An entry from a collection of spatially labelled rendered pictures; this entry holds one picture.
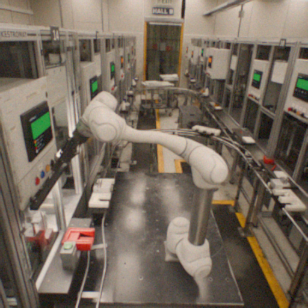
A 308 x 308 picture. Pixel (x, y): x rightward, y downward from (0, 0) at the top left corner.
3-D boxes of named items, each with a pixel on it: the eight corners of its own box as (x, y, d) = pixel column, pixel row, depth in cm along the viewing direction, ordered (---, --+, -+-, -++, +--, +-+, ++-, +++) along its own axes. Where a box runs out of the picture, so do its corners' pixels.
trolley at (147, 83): (144, 118, 690) (145, 82, 649) (139, 112, 738) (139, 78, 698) (174, 116, 716) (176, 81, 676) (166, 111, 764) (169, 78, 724)
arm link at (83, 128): (85, 123, 108) (77, 133, 109) (101, 132, 114) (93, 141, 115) (79, 113, 114) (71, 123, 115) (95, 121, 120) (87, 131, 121)
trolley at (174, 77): (179, 107, 810) (181, 76, 769) (161, 107, 801) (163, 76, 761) (173, 101, 885) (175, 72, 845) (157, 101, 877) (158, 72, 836)
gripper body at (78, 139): (73, 124, 115) (62, 139, 117) (79, 133, 109) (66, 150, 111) (86, 130, 120) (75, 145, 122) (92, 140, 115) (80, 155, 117)
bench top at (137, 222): (242, 308, 143) (243, 304, 142) (53, 305, 141) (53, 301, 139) (198, 176, 279) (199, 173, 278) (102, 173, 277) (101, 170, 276)
